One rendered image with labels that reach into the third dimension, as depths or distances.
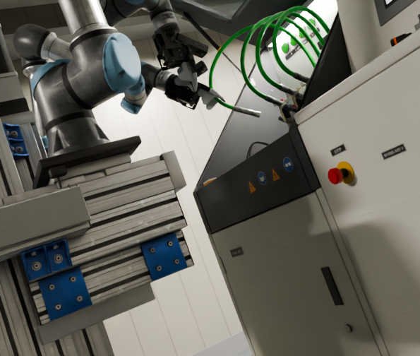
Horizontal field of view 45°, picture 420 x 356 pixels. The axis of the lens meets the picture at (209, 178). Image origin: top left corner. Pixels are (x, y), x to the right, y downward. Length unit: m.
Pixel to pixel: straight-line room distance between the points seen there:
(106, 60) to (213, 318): 2.66
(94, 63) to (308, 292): 0.81
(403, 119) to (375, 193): 0.18
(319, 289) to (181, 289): 2.17
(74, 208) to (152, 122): 2.72
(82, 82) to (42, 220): 0.33
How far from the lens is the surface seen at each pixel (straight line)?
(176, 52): 1.59
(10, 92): 1.48
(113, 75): 1.12
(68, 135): 1.16
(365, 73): 1.07
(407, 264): 1.13
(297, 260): 1.42
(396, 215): 1.10
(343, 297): 1.33
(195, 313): 3.51
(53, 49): 1.79
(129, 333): 3.38
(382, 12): 1.37
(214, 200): 1.71
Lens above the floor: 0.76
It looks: 7 degrees up
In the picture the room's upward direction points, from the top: 21 degrees counter-clockwise
